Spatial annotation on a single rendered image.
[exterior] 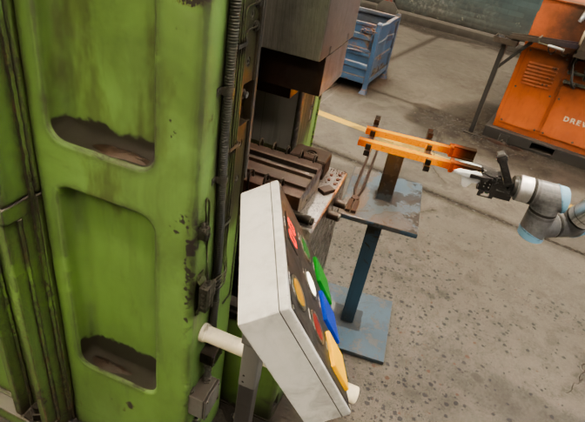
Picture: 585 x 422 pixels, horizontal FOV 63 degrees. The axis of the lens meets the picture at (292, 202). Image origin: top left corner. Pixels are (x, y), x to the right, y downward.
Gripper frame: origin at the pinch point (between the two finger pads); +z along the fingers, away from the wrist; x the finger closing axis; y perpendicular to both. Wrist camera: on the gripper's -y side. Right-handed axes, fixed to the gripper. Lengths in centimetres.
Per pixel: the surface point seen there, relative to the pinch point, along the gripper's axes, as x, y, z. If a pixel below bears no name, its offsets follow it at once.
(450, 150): 10.4, -0.5, 2.9
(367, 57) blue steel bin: 336, 61, 71
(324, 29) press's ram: -54, -46, 44
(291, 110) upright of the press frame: -13, -9, 58
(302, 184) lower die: -43, -2, 44
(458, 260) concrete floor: 87, 97, -33
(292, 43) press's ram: -54, -42, 50
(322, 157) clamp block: -22.6, -0.8, 43.0
